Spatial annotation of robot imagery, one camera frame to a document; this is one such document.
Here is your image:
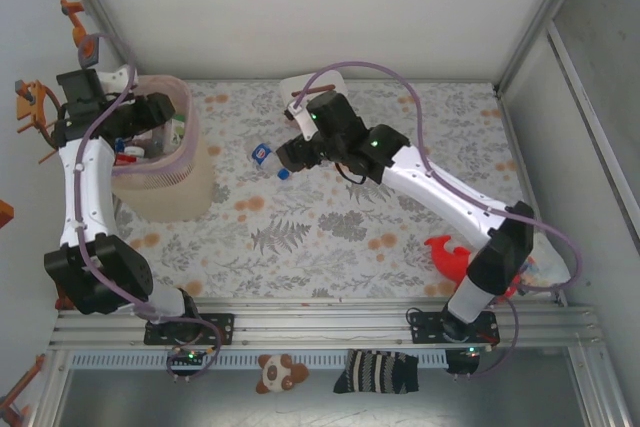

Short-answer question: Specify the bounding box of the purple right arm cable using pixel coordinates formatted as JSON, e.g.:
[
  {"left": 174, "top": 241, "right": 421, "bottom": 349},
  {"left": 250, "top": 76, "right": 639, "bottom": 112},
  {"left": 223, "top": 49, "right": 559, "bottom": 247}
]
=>
[{"left": 292, "top": 61, "right": 584, "bottom": 381}]

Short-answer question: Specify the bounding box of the black white striped sock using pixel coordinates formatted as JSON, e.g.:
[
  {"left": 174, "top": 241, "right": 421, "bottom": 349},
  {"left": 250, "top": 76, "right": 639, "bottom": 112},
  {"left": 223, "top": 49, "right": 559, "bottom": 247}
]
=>
[{"left": 333, "top": 349, "right": 420, "bottom": 395}]

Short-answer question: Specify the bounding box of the black left mount plate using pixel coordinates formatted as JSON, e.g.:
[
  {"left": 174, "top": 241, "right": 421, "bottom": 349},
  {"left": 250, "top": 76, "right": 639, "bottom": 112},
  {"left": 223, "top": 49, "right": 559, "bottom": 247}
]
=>
[{"left": 143, "top": 312, "right": 236, "bottom": 347}]

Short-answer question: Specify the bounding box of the clear bottle red white label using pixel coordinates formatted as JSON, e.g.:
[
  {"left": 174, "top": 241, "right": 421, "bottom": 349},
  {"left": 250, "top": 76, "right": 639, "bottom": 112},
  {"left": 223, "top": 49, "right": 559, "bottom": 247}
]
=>
[{"left": 113, "top": 139, "right": 146, "bottom": 166}]

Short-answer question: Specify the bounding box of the white slotted cable duct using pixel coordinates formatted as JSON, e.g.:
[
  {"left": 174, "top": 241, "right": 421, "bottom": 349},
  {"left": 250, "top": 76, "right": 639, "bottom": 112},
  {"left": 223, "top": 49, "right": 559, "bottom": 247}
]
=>
[{"left": 67, "top": 349, "right": 451, "bottom": 372}]

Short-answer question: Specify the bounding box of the square bottle green white label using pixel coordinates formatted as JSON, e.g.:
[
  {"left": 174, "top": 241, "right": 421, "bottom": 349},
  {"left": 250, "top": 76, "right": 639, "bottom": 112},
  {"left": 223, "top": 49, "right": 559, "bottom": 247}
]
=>
[{"left": 167, "top": 116, "right": 189, "bottom": 148}]

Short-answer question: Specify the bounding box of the white pink tissue box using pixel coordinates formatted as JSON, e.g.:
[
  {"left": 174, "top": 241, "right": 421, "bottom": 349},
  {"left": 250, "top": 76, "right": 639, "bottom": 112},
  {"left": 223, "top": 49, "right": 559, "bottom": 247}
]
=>
[{"left": 278, "top": 70, "right": 350, "bottom": 121}]

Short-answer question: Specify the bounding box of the pink beige mesh bin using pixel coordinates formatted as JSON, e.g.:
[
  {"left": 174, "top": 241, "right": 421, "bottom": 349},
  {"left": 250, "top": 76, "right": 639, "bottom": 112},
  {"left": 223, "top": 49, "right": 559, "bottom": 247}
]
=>
[{"left": 110, "top": 74, "right": 217, "bottom": 222}]

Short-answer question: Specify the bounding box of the brown white panda plush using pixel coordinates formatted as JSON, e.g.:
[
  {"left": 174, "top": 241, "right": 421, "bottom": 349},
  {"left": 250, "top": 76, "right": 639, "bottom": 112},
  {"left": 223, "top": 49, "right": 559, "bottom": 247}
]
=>
[{"left": 255, "top": 353, "right": 311, "bottom": 395}]

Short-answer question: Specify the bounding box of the red shark toy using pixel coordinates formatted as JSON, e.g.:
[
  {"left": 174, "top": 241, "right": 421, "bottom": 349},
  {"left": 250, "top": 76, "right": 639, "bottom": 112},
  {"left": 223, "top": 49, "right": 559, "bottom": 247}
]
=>
[{"left": 423, "top": 234, "right": 521, "bottom": 304}]

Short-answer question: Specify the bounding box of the controller board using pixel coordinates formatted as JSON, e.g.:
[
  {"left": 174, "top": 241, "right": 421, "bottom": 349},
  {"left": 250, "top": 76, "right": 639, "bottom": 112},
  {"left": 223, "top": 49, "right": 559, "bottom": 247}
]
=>
[
  {"left": 167, "top": 345, "right": 214, "bottom": 376},
  {"left": 446, "top": 345, "right": 484, "bottom": 376}
]

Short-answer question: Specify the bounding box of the clear bottle blue round logo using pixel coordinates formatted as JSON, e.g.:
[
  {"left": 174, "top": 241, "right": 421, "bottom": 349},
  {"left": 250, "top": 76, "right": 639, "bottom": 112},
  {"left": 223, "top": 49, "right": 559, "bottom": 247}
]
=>
[{"left": 251, "top": 143, "right": 292, "bottom": 182}]

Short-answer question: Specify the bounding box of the left controller board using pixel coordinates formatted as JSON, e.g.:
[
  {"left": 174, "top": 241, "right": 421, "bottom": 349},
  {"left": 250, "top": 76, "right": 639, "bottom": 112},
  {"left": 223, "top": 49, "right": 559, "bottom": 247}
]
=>
[{"left": 167, "top": 345, "right": 214, "bottom": 376}]

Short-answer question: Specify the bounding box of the black mount plate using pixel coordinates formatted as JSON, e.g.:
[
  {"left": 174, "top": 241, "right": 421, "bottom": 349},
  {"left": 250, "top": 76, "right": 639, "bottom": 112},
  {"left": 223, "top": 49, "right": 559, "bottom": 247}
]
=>
[
  {"left": 408, "top": 309, "right": 501, "bottom": 347},
  {"left": 143, "top": 312, "right": 236, "bottom": 347}
]

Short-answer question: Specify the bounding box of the aluminium frame rail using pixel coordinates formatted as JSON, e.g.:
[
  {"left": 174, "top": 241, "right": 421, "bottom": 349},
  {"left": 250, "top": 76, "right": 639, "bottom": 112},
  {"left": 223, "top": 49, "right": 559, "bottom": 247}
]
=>
[{"left": 49, "top": 296, "right": 601, "bottom": 348}]

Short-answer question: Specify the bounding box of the right controller board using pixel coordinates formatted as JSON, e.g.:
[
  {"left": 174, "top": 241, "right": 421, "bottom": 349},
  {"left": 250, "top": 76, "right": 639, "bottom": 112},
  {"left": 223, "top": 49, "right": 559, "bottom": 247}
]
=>
[{"left": 446, "top": 345, "right": 484, "bottom": 376}]

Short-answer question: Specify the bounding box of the orange curved wall sticker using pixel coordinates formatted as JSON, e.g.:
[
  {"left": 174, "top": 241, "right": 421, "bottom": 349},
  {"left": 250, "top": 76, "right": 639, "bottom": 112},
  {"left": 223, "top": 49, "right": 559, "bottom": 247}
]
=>
[{"left": 13, "top": 79, "right": 66, "bottom": 164}]

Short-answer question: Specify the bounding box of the grey side panel rail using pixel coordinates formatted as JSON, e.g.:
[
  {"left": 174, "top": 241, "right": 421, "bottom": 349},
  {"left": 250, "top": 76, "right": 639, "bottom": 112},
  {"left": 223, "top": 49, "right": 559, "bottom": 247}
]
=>
[{"left": 544, "top": 19, "right": 640, "bottom": 253}]

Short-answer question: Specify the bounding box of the black right mount plate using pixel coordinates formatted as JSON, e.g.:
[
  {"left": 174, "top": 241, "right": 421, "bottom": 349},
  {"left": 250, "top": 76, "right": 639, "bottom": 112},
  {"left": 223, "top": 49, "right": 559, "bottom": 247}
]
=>
[{"left": 408, "top": 309, "right": 501, "bottom": 347}]

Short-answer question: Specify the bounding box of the orange arc wall sticker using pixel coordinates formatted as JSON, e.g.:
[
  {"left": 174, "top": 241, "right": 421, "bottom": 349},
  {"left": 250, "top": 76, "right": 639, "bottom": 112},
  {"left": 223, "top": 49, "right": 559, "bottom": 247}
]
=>
[{"left": 0, "top": 354, "right": 46, "bottom": 427}]

